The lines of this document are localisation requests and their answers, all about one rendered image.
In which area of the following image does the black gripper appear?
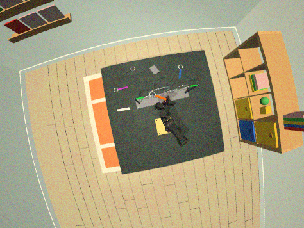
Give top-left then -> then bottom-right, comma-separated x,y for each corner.
162,96 -> 176,114

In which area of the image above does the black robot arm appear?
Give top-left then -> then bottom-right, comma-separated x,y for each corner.
155,102 -> 187,147

